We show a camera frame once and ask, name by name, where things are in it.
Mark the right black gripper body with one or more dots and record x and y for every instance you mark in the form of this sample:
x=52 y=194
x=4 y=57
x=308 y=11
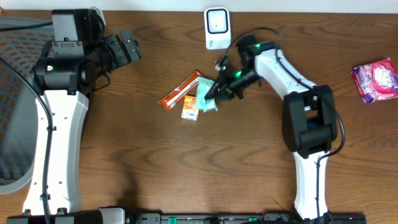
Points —
x=234 y=83

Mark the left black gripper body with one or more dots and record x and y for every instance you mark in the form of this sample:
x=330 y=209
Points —
x=117 y=51

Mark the teal snack packet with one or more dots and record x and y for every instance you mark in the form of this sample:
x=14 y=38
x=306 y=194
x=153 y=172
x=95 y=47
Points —
x=204 y=86

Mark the small orange snack box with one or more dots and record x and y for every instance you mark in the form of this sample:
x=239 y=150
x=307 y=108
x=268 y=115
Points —
x=189 y=111

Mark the orange chocolate wafer bar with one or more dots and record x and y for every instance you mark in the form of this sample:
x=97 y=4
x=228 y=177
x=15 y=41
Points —
x=170 y=100

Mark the purple snack packet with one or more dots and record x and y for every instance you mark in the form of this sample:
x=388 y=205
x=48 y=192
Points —
x=376 y=81

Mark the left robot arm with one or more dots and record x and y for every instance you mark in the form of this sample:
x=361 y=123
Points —
x=63 y=82

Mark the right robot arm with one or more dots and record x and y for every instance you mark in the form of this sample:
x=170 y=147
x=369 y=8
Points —
x=308 y=118

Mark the white barcode scanner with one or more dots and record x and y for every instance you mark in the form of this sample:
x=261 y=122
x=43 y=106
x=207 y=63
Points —
x=217 y=28

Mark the grey plastic mesh basket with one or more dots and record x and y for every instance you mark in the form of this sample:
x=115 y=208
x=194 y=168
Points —
x=20 y=49

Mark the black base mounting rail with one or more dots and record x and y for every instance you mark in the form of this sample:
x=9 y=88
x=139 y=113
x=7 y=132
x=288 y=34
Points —
x=266 y=218

